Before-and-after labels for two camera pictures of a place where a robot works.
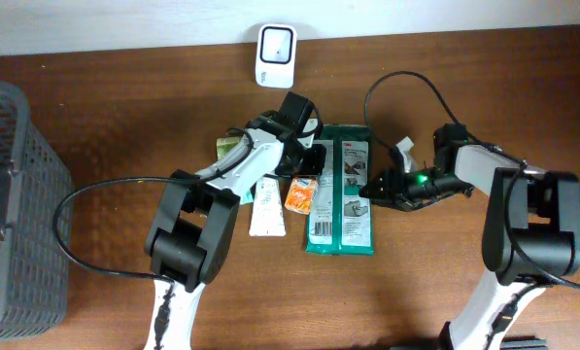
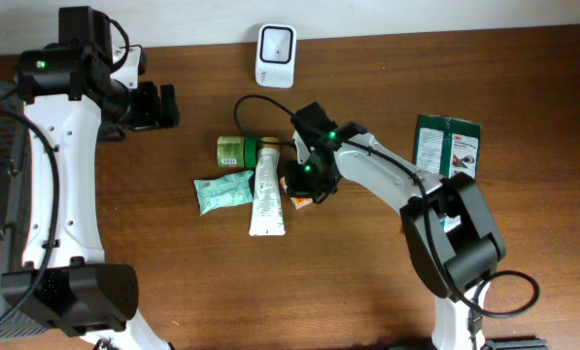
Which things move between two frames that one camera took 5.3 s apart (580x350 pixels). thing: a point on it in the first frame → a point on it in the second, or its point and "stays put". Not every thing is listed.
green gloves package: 340,219 → 447,146
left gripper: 316,163 → 151,118
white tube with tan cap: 267,213 stays put
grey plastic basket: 24,292 stays put
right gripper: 398,178 → 301,179
